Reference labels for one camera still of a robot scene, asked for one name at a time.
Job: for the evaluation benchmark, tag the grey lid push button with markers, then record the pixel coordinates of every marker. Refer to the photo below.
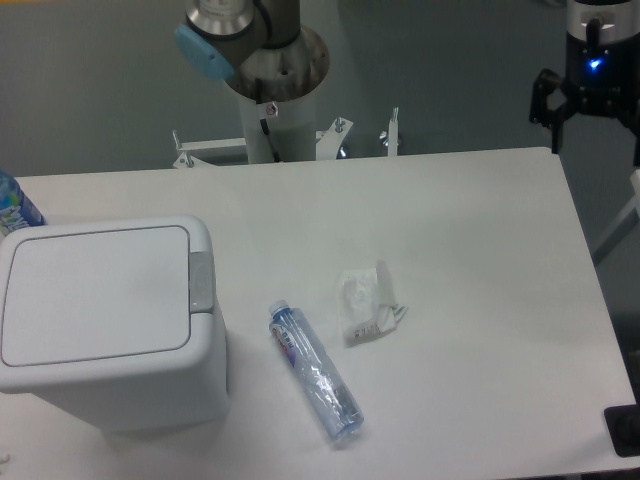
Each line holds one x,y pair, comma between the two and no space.
201,282

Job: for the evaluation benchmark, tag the crumpled white plastic wrapper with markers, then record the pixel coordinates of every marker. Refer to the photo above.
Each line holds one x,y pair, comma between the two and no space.
367,304

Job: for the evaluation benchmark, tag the white trash can lid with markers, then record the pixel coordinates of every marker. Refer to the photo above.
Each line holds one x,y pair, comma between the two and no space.
96,295

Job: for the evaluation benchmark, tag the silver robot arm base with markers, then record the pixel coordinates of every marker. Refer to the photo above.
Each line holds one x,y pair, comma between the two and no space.
260,49

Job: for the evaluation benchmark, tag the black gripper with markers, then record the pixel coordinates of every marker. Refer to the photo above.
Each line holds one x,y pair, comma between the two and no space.
591,101

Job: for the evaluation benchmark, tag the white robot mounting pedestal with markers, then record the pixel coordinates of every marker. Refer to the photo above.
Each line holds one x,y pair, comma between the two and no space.
273,132

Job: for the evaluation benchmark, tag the clear empty water bottle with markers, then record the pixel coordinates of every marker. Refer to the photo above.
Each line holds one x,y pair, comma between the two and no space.
327,393

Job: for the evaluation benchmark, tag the black table clamp block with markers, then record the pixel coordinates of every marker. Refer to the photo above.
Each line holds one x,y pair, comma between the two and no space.
623,426

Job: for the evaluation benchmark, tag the blue labelled drink bottle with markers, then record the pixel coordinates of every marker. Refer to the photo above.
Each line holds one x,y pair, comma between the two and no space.
17,210

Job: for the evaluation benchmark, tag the white plastic trash can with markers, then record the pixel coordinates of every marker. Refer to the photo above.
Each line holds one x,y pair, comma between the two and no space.
144,391

